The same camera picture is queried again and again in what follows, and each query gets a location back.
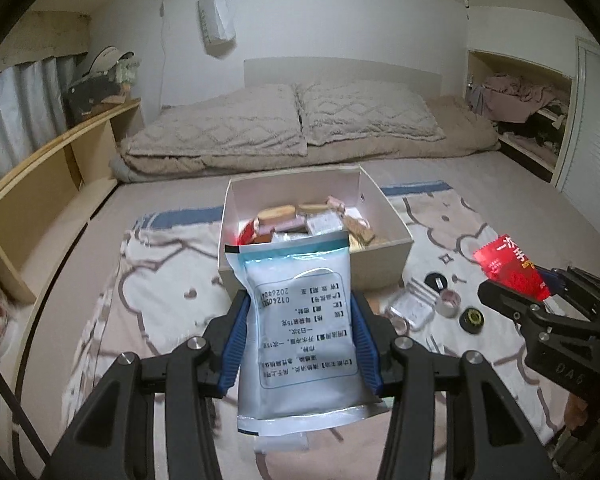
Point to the beige folded duvet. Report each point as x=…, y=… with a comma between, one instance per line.
x=460, y=130

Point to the white medicine pouch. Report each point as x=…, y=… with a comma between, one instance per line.
x=300, y=320

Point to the white cap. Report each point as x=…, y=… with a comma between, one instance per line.
x=102, y=57

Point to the pale green packet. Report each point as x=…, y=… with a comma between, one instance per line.
x=127, y=70

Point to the printed cartoon blanket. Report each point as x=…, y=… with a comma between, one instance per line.
x=170, y=280

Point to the clear plastic container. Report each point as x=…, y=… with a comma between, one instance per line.
x=412, y=310

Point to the dark bag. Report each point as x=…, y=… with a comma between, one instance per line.
x=90, y=95

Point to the wall closet niche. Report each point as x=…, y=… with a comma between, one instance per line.
x=517, y=62

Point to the red foil packet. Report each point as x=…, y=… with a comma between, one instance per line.
x=505, y=262

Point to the light wooden shelf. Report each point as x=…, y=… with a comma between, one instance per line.
x=40, y=160

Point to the pile of clothes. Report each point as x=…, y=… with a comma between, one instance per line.
x=520, y=95

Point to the black disc with white centre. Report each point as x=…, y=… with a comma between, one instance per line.
x=434, y=281

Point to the clear labelled plastic box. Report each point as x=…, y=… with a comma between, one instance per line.
x=324, y=224

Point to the white hanging bag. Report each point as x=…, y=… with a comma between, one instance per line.
x=215, y=20

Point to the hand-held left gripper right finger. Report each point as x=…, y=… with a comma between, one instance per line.
x=367, y=345

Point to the person's right hand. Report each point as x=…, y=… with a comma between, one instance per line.
x=575, y=410

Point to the beige quilted pillow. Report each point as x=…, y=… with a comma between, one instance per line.
x=215, y=125
x=370, y=110

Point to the mauve flat packet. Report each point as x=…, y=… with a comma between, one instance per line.
x=280, y=225

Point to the white headboard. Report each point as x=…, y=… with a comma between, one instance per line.
x=345, y=70

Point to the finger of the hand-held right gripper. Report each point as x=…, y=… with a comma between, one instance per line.
x=555, y=282
x=505, y=302

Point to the pink small gadget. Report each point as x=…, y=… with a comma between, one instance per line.
x=335, y=203

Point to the white cardboard box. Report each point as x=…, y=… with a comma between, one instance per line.
x=290, y=190

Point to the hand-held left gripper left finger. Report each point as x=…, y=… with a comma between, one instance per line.
x=234, y=340

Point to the white louvered door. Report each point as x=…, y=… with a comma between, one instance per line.
x=595, y=125

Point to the grey curtain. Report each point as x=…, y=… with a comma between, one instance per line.
x=25, y=100

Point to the brown kraft paper box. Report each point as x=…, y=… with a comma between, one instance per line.
x=360, y=232

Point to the clear tape roll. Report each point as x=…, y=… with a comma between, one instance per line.
x=448, y=304

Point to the black tape roll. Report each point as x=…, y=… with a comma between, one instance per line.
x=472, y=321

